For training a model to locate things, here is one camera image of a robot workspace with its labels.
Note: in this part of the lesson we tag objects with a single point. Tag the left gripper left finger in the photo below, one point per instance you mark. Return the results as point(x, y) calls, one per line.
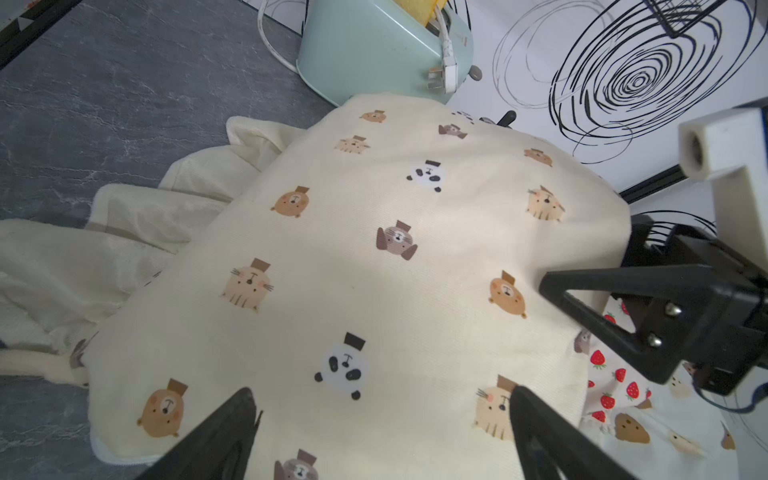
point(219, 448)

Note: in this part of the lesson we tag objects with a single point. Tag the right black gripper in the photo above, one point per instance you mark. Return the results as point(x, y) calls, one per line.
point(708, 318)

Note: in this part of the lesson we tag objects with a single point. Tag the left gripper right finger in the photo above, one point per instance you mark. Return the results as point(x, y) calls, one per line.
point(549, 447)

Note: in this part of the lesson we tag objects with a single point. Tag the cream bear print pillow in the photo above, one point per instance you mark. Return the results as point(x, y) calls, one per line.
point(680, 437)

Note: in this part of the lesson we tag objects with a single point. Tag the rear yellow toast slice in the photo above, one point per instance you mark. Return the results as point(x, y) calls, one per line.
point(423, 11)

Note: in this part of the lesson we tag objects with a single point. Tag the mint green toaster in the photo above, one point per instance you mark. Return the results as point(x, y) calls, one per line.
point(367, 47)

